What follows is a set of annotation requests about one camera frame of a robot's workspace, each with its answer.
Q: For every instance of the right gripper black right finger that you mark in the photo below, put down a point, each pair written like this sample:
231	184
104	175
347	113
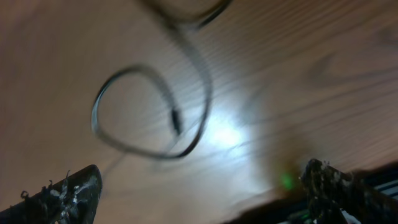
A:
330	191

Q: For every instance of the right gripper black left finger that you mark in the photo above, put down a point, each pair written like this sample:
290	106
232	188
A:
72	200

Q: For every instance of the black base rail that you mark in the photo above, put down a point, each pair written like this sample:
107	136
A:
294	209

